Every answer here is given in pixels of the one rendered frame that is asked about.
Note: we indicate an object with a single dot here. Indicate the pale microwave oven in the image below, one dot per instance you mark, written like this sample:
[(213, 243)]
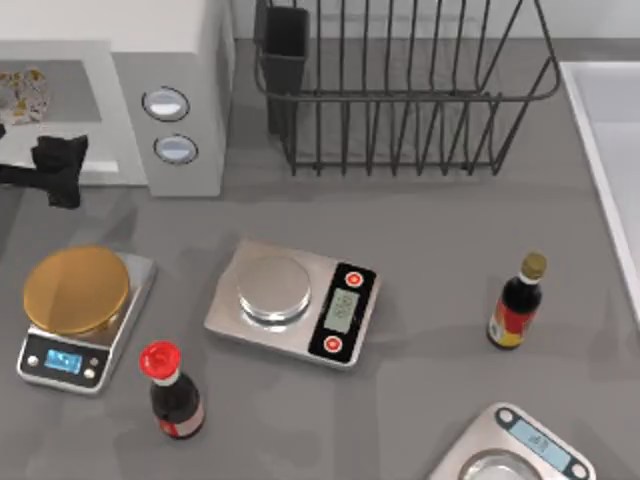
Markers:
[(195, 65)]

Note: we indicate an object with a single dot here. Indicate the microwave door with window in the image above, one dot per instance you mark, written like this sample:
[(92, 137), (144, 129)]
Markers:
[(120, 125)]

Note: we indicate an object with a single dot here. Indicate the dark bottle with olive cap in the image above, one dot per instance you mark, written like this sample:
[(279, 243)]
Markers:
[(517, 305)]

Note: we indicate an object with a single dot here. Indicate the dark bottle with red cap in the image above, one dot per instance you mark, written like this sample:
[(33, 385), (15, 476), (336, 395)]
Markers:
[(175, 400)]

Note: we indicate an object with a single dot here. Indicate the kitchen scale with gold plate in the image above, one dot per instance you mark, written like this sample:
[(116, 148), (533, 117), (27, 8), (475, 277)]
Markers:
[(75, 290)]

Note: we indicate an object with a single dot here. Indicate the black cutlery holder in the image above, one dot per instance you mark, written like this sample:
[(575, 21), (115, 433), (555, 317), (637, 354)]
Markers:
[(285, 45)]

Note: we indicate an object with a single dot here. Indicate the silver scale with blue display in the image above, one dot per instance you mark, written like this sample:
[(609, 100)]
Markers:
[(510, 450)]

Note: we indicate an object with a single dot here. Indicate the round grey microwave knob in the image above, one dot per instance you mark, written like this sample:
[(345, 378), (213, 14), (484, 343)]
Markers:
[(165, 103), (175, 149)]

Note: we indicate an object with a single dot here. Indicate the silver scale with red buttons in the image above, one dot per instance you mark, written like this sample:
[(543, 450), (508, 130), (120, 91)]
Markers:
[(280, 300)]

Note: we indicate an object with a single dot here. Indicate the white and yellow food item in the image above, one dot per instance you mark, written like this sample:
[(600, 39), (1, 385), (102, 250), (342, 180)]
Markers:
[(22, 97)]

